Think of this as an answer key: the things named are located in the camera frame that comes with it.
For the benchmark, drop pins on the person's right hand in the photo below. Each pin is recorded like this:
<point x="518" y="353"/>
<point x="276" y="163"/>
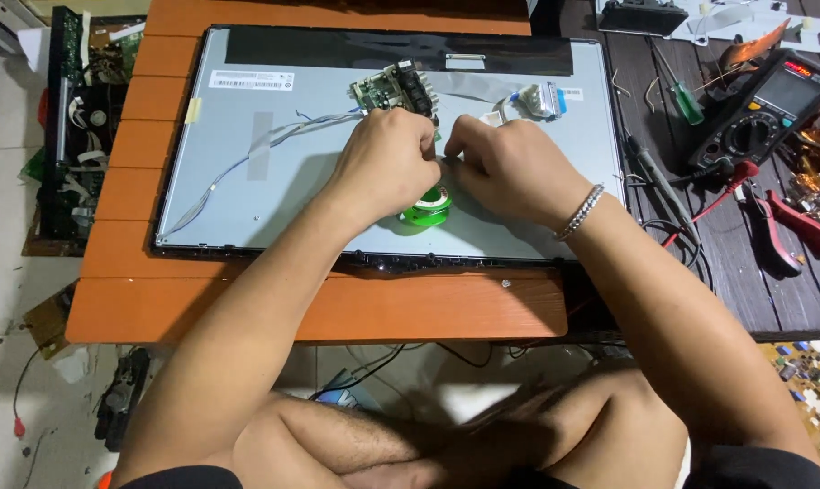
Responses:
<point x="518" y="170"/>

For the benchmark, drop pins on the person's left hand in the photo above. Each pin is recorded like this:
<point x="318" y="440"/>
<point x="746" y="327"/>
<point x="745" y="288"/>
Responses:
<point x="376" y="170"/>

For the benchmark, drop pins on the green circuit board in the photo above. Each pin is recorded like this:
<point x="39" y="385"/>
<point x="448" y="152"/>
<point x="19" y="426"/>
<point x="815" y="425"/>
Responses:
<point x="393" y="88"/>

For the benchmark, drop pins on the green solder spool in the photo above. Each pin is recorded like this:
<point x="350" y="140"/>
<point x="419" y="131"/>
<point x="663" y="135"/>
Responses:
<point x="429" y="205"/>

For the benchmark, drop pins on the grey monitor panel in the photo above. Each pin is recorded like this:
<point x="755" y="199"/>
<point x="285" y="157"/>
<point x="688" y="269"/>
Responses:
<point x="301" y="190"/>

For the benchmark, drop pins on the grey tape strip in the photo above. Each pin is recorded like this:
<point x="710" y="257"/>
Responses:
<point x="260" y="146"/>

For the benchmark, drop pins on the grey soldering iron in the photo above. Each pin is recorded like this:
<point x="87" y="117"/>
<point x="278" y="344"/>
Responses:
<point x="661" y="187"/>

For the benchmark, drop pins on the white barcode label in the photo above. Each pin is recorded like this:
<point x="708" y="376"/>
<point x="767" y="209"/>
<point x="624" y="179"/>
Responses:
<point x="250" y="80"/>

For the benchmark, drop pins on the yellow tape piece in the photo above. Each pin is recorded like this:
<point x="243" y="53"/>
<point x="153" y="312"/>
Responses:
<point x="193" y="110"/>

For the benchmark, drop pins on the black plastic box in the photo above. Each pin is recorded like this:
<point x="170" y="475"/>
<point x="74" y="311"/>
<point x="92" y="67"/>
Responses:
<point x="641" y="17"/>

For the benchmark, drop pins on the red multimeter probe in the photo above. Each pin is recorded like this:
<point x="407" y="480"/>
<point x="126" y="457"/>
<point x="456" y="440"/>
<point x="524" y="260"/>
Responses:
<point x="715" y="197"/>

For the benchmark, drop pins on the black digital multimeter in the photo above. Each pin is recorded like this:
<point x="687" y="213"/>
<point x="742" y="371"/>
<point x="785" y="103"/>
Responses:
<point x="766" y="112"/>

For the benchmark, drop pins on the person's bare legs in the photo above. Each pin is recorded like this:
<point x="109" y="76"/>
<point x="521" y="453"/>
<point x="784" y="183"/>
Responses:
<point x="451" y="441"/>

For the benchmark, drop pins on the heap of electronic chassis parts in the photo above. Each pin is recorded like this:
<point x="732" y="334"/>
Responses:
<point x="87" y="129"/>

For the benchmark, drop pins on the black speaker part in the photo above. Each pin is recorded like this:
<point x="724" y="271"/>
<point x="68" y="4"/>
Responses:
<point x="121" y="397"/>

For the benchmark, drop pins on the brown circuit board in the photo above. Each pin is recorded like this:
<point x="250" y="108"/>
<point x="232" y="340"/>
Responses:
<point x="47" y="320"/>

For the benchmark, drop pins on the yellow circuit board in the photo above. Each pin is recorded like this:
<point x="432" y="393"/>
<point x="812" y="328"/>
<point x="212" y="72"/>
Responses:
<point x="814" y="387"/>

